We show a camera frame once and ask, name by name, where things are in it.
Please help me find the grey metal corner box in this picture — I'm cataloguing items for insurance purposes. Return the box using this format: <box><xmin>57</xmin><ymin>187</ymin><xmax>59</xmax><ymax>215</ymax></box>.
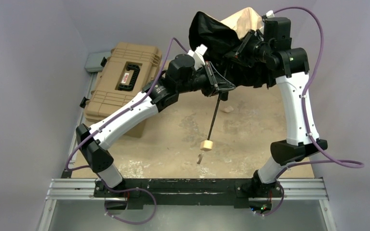
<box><xmin>84</xmin><ymin>51</ymin><xmax>111</xmax><ymax>73</ymax></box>

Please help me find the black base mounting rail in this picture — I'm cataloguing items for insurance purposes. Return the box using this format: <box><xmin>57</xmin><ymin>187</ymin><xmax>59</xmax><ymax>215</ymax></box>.
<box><xmin>93</xmin><ymin>178</ymin><xmax>283</xmax><ymax>211</ymax></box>

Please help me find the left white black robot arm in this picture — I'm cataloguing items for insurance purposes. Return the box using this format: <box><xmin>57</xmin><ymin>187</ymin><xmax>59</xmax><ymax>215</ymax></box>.
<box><xmin>76</xmin><ymin>54</ymin><xmax>236</xmax><ymax>188</ymax></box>

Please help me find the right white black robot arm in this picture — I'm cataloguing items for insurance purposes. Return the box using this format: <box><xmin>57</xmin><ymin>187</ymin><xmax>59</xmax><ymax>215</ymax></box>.
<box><xmin>237</xmin><ymin>16</ymin><xmax>328</xmax><ymax>193</ymax></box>

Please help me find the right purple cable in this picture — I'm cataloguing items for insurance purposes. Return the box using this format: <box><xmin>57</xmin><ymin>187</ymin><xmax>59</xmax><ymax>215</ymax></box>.
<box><xmin>252</xmin><ymin>6</ymin><xmax>365</xmax><ymax>218</ymax></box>

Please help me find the tan plastic tool case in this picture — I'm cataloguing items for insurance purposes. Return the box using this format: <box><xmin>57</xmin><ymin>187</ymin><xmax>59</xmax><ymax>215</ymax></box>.
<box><xmin>84</xmin><ymin>42</ymin><xmax>162</xmax><ymax>124</ymax></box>

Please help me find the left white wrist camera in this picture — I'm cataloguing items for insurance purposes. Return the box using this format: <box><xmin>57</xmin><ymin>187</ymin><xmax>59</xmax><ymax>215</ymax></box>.
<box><xmin>187</xmin><ymin>44</ymin><xmax>207</xmax><ymax>71</ymax></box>

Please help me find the beige umbrella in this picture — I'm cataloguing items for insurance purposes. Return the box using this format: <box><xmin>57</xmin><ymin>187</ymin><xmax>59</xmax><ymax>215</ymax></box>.
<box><xmin>187</xmin><ymin>12</ymin><xmax>276</xmax><ymax>103</ymax></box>

